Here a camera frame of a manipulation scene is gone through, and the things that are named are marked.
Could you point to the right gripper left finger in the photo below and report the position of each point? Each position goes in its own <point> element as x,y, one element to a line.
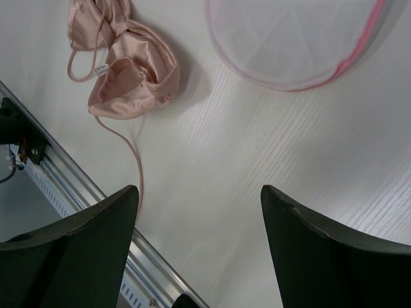
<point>78,261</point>

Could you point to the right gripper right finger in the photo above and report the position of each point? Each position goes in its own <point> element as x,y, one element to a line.
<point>320,262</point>

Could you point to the pink garment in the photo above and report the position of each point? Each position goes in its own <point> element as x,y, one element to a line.
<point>137,70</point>

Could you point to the grey slotted cable duct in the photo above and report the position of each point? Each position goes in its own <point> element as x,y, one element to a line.
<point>25,208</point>

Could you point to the aluminium front rail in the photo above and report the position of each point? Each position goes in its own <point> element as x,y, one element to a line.
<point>149,281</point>

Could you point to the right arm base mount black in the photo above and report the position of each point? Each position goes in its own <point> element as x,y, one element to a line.
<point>184,301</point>

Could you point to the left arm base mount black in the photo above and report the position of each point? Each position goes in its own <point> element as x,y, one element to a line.
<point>17,129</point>

